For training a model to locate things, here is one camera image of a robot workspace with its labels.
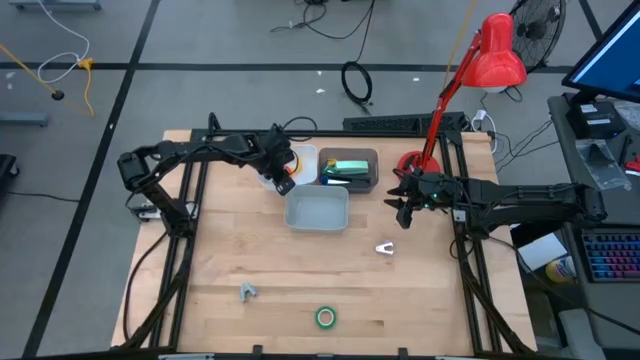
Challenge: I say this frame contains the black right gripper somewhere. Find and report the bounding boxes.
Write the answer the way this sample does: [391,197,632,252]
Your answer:
[383,172,464,212]

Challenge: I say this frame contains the mint green stapler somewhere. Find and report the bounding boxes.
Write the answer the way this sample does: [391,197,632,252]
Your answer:
[333,159,370,175]

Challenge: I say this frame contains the grey-blue staple remover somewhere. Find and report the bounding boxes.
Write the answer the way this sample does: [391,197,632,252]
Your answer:
[238,282,259,304]

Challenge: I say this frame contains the green tape roll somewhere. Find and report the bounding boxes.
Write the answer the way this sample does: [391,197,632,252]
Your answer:
[314,305,338,330]

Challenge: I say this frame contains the dark taupe plastic bin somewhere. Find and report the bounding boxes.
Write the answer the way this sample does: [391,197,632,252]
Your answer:
[318,147,380,195]

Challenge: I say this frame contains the white plastic bin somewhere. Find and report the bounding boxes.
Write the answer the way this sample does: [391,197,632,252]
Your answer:
[257,144,320,194]

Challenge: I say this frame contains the light grey plastic bin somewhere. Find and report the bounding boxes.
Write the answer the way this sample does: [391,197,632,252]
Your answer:
[283,184,350,233]

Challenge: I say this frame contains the black power strip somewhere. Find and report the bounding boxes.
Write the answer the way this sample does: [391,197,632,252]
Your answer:
[342,111,467,135]

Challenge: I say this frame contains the white power adapter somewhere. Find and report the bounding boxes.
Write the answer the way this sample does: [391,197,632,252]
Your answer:
[471,108,497,154]

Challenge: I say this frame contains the white paper sheet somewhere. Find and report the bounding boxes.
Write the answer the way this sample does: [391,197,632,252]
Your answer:
[517,232,570,272]

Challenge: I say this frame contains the red desk lamp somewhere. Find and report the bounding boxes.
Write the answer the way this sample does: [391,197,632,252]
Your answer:
[396,12,529,186]

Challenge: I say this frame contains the yellow wipes canister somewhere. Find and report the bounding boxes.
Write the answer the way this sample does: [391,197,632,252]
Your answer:
[545,254,580,285]

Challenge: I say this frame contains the grey side desk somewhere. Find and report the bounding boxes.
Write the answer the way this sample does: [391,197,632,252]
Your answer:
[547,92,640,360]

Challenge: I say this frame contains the clear plastic bag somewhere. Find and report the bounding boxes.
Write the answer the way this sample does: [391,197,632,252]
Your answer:
[574,138,632,192]

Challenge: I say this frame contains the black mini computer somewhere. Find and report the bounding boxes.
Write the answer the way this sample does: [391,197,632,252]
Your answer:
[566,101,627,140]

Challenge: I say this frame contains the black floor fan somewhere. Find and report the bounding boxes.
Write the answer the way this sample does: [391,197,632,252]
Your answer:
[509,0,569,75]

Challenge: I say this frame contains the backlit keyboard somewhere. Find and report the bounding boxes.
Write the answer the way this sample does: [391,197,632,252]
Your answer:
[581,229,640,284]

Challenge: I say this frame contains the black desk monitor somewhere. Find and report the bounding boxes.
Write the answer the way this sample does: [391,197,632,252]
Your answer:
[561,0,640,105]

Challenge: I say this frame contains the grey metal stand foot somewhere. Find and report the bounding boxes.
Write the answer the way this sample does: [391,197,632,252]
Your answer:
[8,0,102,12]
[0,111,50,128]

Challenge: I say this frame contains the black equipment base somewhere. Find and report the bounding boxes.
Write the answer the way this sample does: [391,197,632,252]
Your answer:
[0,153,21,182]

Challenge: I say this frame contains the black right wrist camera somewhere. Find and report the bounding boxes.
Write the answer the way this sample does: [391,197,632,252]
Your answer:
[396,204,415,230]

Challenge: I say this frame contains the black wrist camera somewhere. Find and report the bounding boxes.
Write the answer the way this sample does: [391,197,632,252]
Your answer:
[273,174,298,197]
[396,204,415,230]

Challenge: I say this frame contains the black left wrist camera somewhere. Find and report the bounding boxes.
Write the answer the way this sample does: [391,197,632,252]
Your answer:
[273,174,298,197]

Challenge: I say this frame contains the black aluminium table frame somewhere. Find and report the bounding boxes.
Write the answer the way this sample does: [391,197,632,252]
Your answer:
[110,112,539,360]

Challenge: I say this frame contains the black coiled floor cable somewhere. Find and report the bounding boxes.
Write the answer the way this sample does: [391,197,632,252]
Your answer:
[340,60,374,107]

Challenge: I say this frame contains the black desk cables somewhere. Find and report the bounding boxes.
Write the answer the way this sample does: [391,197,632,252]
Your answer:
[492,119,561,174]

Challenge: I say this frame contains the black loose floor cable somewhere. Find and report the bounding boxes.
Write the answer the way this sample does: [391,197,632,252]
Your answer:
[269,0,377,41]

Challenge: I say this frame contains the yellow rope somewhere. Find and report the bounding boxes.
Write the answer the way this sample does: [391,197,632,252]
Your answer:
[442,0,479,96]
[0,43,61,96]

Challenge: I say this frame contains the black arm base cable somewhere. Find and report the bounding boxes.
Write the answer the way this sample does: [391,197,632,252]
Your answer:
[122,229,171,346]

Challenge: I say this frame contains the yellow extension cable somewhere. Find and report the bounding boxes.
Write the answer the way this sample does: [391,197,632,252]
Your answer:
[77,57,96,119]

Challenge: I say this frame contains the white floor cable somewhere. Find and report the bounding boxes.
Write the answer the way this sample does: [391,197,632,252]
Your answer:
[37,0,92,85]

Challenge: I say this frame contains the black thin floor cable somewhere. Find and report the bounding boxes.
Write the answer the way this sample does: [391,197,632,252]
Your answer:
[7,191,81,204]

